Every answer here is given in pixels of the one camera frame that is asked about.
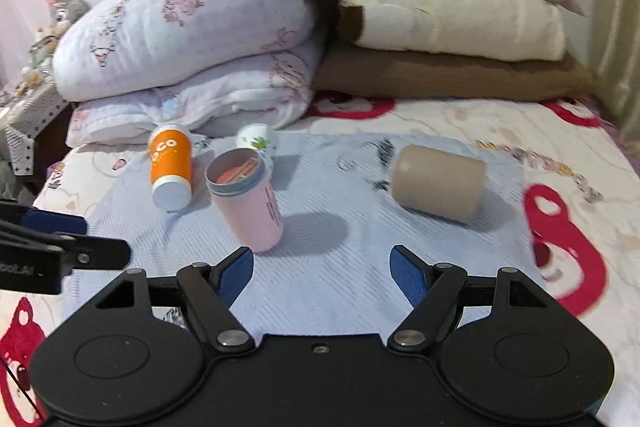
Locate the pink cup with grey rim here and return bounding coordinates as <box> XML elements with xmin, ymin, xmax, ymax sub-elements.
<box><xmin>205</xmin><ymin>148</ymin><xmax>283</xmax><ymax>254</ymax></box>

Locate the beige cup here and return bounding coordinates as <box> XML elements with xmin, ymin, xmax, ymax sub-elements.
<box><xmin>390</xmin><ymin>145</ymin><xmax>487</xmax><ymax>225</ymax></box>

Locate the orange and white cup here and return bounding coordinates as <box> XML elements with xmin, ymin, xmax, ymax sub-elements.
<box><xmin>148</xmin><ymin>124</ymin><xmax>192</xmax><ymax>212</ymax></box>

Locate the white cup with green print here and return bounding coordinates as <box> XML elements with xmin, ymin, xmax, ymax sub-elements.
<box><xmin>236</xmin><ymin>124</ymin><xmax>279</xmax><ymax>171</ymax></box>

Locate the cluttered bedside table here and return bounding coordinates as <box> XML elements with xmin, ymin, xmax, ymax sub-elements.
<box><xmin>1</xmin><ymin>0</ymin><xmax>90</xmax><ymax>195</ymax></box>

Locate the light blue patterned cloth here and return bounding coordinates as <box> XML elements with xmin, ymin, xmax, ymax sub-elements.
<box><xmin>89</xmin><ymin>132</ymin><xmax>539</xmax><ymax>337</ymax></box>

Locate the cartoon bear bed sheet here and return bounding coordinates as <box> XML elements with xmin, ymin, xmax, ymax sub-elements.
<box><xmin>1</xmin><ymin>98</ymin><xmax>639</xmax><ymax>426</ymax></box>

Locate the brown pillow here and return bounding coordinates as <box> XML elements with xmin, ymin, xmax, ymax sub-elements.
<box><xmin>312</xmin><ymin>43</ymin><xmax>593</xmax><ymax>102</ymax></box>

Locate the white pink folded quilt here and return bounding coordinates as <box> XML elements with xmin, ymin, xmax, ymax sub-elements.
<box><xmin>53</xmin><ymin>0</ymin><xmax>322</xmax><ymax>147</ymax></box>

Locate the beige curtain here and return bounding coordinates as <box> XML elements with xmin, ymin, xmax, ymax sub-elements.
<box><xmin>590</xmin><ymin>0</ymin><xmax>639</xmax><ymax>156</ymax></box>

